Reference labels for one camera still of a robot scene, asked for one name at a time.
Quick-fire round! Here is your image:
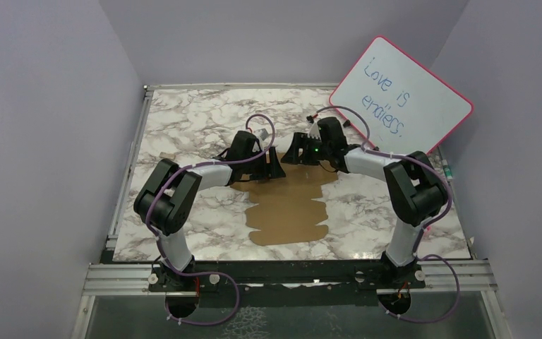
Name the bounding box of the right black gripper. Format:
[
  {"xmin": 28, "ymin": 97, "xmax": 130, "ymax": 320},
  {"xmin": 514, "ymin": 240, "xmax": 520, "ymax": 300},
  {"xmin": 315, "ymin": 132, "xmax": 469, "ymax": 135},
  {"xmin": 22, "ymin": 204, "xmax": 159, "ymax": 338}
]
[{"xmin": 281, "ymin": 131, "xmax": 332, "ymax": 166}]

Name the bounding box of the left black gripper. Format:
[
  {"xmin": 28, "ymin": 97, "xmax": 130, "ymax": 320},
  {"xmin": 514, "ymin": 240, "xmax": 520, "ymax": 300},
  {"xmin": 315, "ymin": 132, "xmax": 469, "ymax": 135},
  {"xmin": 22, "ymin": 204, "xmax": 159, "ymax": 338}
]
[{"xmin": 242, "ymin": 147, "xmax": 286, "ymax": 181}]

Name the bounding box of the brown cardboard box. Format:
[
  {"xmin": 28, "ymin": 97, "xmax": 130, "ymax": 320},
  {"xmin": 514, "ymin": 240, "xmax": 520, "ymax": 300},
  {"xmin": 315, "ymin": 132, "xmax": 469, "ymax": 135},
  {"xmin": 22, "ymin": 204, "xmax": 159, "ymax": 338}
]
[{"xmin": 231, "ymin": 164, "xmax": 338, "ymax": 246}]

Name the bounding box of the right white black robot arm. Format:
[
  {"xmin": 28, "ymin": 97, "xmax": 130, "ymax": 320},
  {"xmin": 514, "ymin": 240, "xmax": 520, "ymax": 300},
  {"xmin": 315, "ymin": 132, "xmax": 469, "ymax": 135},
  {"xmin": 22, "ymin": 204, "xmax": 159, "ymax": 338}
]
[{"xmin": 281, "ymin": 117, "xmax": 451, "ymax": 287}]

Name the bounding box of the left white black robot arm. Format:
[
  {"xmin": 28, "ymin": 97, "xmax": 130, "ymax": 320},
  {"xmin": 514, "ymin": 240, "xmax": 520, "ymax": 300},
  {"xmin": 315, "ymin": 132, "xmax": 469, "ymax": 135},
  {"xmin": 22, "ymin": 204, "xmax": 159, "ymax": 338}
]
[{"xmin": 133, "ymin": 131, "xmax": 286, "ymax": 290}]

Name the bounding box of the pink framed whiteboard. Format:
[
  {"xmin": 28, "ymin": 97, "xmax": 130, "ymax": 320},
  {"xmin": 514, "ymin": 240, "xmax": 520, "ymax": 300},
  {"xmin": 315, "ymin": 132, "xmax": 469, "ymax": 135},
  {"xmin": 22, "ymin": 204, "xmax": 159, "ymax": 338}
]
[{"xmin": 328, "ymin": 36, "xmax": 474, "ymax": 154}]

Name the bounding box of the green capped marker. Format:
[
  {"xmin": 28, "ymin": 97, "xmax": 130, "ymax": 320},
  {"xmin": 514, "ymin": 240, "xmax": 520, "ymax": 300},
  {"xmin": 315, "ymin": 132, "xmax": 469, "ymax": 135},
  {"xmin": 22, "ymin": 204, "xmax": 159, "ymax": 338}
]
[{"xmin": 442, "ymin": 159, "xmax": 453, "ymax": 180}]

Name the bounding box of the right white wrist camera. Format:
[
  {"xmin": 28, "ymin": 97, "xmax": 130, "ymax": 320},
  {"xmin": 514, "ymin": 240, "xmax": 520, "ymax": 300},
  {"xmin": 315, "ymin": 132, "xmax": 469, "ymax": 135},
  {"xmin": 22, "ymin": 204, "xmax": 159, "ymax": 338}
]
[{"xmin": 307, "ymin": 117, "xmax": 321, "ymax": 141}]

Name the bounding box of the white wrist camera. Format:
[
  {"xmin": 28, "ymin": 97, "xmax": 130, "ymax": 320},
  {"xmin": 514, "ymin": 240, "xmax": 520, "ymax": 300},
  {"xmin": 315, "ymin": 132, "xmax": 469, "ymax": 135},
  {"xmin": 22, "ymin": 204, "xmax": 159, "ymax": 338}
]
[
  {"xmin": 307, "ymin": 117, "xmax": 321, "ymax": 141},
  {"xmin": 253, "ymin": 129, "xmax": 272, "ymax": 142}
]

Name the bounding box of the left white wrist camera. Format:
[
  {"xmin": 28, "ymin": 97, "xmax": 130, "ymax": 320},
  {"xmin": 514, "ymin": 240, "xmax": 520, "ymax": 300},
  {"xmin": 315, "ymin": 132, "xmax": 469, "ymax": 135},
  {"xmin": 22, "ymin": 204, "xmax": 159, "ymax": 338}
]
[{"xmin": 253, "ymin": 129, "xmax": 272, "ymax": 142}]

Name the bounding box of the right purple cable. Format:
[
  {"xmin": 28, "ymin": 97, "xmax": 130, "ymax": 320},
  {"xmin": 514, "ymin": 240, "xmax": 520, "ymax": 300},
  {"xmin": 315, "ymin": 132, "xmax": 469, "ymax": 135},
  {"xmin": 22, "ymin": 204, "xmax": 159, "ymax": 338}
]
[{"xmin": 306, "ymin": 105, "xmax": 462, "ymax": 325}]

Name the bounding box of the purple cable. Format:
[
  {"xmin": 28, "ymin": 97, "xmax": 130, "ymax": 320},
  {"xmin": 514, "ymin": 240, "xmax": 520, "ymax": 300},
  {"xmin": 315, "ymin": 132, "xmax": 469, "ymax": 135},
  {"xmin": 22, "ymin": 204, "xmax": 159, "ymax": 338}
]
[
  {"xmin": 306, "ymin": 105, "xmax": 462, "ymax": 325},
  {"xmin": 145, "ymin": 113, "xmax": 241, "ymax": 327}
]

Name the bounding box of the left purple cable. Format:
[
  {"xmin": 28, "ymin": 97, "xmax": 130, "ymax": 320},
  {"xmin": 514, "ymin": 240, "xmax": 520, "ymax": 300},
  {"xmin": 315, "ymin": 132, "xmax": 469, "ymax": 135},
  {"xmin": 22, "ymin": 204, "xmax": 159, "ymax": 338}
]
[{"xmin": 145, "ymin": 113, "xmax": 241, "ymax": 327}]

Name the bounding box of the aluminium table frame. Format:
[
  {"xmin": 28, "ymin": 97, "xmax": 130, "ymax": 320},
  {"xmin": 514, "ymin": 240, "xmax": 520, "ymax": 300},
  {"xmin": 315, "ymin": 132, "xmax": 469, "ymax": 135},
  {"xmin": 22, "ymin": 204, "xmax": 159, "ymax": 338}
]
[{"xmin": 73, "ymin": 83, "xmax": 510, "ymax": 338}]

